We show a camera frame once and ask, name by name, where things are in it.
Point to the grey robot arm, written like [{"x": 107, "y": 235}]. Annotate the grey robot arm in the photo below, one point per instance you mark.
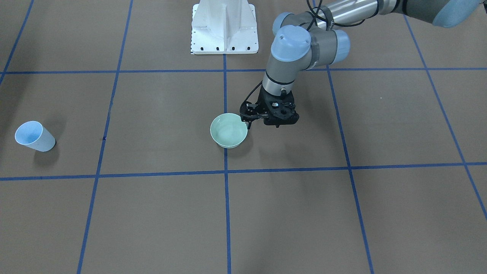
[{"x": 317, "y": 38}]

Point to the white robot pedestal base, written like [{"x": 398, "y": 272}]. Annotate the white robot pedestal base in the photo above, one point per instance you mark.
[{"x": 224, "y": 27}]

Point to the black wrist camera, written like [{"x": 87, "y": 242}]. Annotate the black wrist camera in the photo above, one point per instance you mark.
[{"x": 248, "y": 112}]

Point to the light blue plastic cup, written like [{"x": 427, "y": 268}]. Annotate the light blue plastic cup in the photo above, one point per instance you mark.
[{"x": 34, "y": 135}]

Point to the pale green bowl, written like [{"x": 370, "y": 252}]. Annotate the pale green bowl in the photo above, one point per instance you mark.
[{"x": 228, "y": 130}]

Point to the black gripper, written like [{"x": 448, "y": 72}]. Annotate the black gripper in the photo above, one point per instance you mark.
[{"x": 262, "y": 101}]

